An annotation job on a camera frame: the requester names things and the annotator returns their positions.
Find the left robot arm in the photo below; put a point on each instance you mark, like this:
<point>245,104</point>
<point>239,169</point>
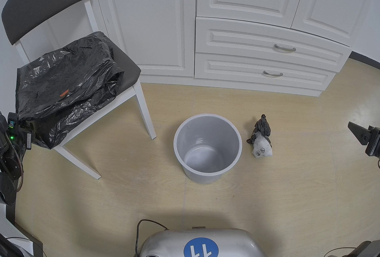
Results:
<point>7,178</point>

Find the black plastic bag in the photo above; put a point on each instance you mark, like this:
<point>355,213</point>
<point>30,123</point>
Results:
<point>65,77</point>

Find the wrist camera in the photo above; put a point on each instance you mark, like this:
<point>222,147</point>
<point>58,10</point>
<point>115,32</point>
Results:
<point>28,140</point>
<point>374,143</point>

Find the pale grey trash bin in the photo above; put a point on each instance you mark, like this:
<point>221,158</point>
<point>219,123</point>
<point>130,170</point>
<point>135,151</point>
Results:
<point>190,131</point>

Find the crumpled black plastic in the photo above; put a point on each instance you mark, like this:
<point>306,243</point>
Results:
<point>262,126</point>

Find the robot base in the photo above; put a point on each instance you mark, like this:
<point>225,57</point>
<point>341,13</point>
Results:
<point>166,244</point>

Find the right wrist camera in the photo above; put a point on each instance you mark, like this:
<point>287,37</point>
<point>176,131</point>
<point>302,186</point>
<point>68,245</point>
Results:
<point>374,143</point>

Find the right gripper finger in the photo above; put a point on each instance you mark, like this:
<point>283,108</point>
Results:
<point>360,133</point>

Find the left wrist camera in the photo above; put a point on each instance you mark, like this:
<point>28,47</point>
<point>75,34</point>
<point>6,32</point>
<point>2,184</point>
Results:
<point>28,140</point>

